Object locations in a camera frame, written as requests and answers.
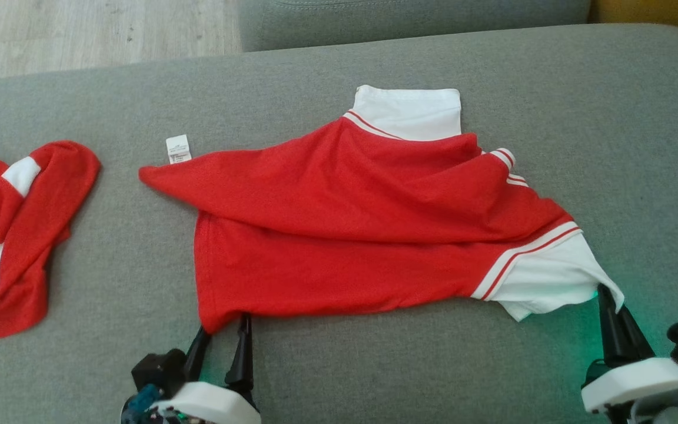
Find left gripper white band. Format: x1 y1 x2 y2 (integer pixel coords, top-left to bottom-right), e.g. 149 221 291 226
154 313 261 424

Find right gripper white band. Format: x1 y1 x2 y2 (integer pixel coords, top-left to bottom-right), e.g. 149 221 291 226
581 284 678 424

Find red shirt with white sleeves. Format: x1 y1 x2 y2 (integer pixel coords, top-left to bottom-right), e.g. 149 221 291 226
139 85 625 335

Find red shorts with white stripes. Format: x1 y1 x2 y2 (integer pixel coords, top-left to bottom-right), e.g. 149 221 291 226
0 140 101 345

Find large grey sofa seat cushion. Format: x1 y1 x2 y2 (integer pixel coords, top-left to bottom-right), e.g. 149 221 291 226
0 24 678 424

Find yellow sofa backrest cushion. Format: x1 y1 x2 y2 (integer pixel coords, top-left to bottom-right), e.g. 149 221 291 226
589 0 678 47

